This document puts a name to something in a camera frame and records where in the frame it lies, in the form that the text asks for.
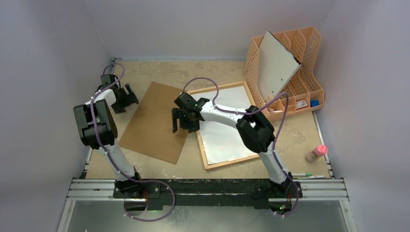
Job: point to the light wooden picture frame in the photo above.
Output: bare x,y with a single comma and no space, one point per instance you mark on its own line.
224,165

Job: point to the orange plastic file organizer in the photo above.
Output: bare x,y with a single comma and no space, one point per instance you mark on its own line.
304,43

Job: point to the white board in organizer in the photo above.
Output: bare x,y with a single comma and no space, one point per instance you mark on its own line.
277,65

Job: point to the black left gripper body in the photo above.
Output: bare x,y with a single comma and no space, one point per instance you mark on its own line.
123,100

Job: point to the blue box in organizer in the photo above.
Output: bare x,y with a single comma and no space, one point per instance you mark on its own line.
314,102

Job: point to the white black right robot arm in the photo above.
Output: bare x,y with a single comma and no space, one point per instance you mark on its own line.
255,130

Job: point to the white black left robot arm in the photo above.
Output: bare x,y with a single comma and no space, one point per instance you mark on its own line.
97,128

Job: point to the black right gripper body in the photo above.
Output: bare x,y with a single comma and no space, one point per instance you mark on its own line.
184,118

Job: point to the pink capped bottle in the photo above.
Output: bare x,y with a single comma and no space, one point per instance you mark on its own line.
316,153

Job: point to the brown cardboard backing board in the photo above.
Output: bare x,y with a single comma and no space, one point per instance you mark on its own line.
150,130

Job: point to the red white card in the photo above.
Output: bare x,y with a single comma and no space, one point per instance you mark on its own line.
301,104

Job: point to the green marker pen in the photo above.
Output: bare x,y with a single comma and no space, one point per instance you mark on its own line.
302,175

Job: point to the printed street photo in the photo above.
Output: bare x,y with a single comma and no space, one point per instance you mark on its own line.
221,141

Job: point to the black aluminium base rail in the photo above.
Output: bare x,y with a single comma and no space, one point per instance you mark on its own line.
256,193

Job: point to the white marker pen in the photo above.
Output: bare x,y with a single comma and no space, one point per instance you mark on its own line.
311,177

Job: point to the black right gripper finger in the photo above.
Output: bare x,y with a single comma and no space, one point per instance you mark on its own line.
191,126
175,118

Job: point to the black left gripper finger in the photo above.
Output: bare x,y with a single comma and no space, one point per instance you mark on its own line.
118,109
131,98

